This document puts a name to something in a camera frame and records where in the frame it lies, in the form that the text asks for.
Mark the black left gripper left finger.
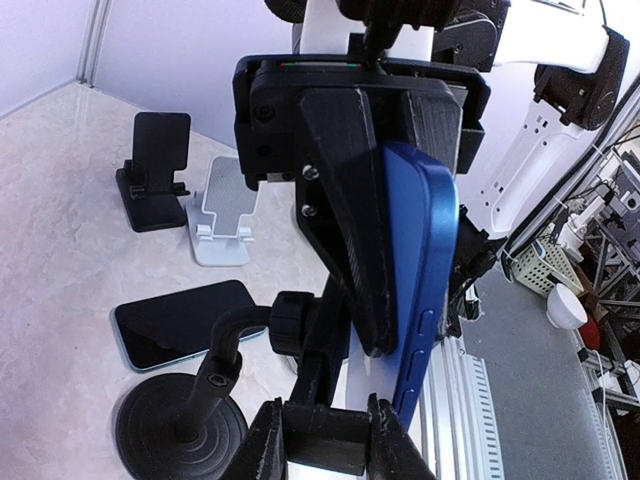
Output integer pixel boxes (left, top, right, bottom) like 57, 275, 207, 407
222, 399, 288, 480

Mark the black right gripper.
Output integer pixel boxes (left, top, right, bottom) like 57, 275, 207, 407
233, 54, 490, 356

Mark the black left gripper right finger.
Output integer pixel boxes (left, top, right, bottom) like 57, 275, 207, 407
366, 394, 436, 480

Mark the blue-edged black phone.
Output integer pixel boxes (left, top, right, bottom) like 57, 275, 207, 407
383, 142, 459, 428

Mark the black round-base phone stand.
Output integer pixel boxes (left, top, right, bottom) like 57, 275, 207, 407
114, 279, 374, 480

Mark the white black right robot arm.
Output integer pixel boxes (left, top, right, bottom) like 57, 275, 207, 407
233, 1, 631, 357

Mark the teal-edged black phone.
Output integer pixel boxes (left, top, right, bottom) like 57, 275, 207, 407
112, 280, 255, 373

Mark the silver folding phone stand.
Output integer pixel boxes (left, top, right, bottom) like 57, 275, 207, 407
185, 156, 258, 267

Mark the black folding phone stand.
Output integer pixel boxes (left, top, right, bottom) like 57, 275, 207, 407
115, 112, 191, 233

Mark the cream perforated basket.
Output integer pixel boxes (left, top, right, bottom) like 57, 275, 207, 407
511, 238, 584, 297

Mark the white bowl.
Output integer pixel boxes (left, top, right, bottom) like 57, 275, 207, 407
546, 284, 588, 330

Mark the aluminium front rail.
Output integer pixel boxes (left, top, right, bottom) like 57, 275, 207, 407
418, 338, 627, 479

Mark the right aluminium frame post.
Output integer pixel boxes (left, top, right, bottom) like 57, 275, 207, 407
75, 0, 113, 88

